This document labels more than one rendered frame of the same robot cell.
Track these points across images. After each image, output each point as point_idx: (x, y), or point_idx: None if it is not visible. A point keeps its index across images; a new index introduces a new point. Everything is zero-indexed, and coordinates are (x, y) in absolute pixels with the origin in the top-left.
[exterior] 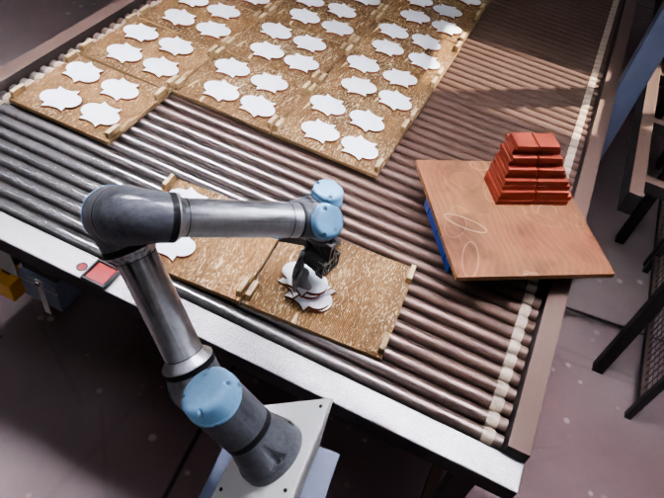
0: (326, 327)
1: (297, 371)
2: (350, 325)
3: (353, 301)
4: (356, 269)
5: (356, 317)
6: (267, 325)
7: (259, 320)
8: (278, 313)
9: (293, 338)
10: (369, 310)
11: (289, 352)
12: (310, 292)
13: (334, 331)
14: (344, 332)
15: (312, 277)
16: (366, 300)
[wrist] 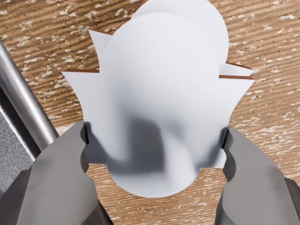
0: (108, 182)
1: (14, 177)
2: (146, 204)
3: (200, 185)
4: (299, 150)
5: (169, 203)
6: (11, 81)
7: (2, 55)
8: (42, 91)
9: (46, 143)
10: (198, 210)
11: (21, 149)
12: (110, 174)
13: (113, 193)
14: (125, 204)
15: (172, 145)
16: (218, 198)
